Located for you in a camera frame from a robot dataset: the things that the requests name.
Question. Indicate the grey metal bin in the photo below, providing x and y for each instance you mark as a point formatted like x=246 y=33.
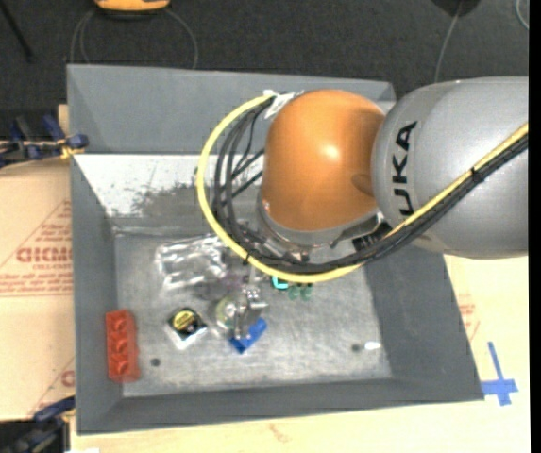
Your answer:
x=298 y=357

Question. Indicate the clear round glass thing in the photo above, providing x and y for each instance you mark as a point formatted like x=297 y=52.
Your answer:
x=225 y=312

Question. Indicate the brown cardboard board red print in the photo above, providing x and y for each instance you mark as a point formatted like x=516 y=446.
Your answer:
x=27 y=262

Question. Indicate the red toy brick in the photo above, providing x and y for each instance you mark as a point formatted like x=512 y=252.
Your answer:
x=122 y=345

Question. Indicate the clear plastic packet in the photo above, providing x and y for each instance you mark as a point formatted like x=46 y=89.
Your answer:
x=187 y=262

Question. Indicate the black and yellow tape measure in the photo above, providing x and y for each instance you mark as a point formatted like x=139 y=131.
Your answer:
x=184 y=324

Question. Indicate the blue block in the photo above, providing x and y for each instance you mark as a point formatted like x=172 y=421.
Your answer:
x=257 y=335

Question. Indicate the small white oval thing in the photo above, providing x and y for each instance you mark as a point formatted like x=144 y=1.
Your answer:
x=372 y=346

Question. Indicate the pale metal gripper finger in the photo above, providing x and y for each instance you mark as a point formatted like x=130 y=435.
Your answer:
x=258 y=309
x=239 y=319

